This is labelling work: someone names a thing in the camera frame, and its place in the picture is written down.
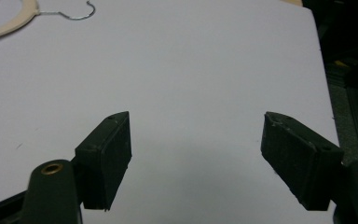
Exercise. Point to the dark metal frame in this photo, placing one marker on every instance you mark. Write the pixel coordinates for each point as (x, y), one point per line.
(351, 93)

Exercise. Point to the beige wooden clothes hanger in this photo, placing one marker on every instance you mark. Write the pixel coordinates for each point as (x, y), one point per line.
(15, 18)

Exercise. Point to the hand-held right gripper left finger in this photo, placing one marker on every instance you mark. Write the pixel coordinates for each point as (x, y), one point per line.
(105, 161)

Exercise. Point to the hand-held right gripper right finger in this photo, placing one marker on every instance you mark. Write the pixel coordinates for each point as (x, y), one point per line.
(301, 161)

